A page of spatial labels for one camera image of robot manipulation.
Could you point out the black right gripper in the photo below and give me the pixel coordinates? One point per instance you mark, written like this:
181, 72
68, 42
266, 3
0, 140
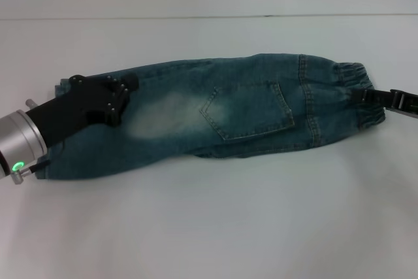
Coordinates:
406, 101

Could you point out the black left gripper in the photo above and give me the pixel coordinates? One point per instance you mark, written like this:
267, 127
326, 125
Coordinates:
75, 106

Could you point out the blue washed denim shorts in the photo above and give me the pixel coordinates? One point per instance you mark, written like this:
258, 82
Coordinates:
248, 109

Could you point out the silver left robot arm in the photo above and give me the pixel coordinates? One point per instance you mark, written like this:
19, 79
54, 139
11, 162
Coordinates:
18, 138

